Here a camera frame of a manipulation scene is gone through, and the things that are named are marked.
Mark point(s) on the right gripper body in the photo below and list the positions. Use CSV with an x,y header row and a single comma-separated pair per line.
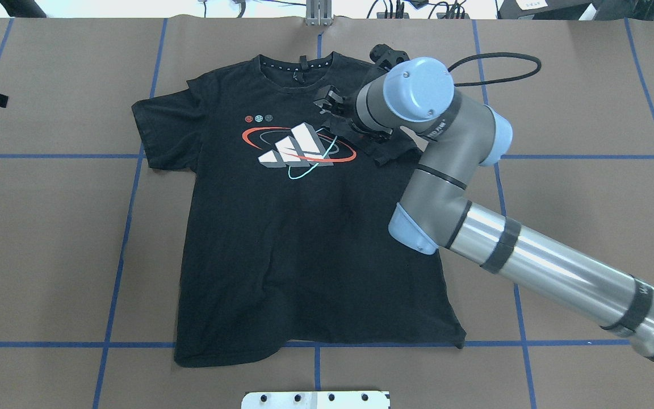
x,y
343,112

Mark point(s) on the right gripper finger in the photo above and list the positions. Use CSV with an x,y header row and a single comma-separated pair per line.
x,y
326,105
329,95

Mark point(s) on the black graphic t-shirt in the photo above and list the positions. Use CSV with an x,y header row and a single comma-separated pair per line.
x,y
287,236

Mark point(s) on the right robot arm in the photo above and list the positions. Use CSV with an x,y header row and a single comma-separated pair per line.
x,y
463,134

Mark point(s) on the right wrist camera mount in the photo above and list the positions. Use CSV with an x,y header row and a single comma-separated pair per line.
x,y
386,58

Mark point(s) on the aluminium frame post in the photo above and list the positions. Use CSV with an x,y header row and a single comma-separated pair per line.
x,y
319,13

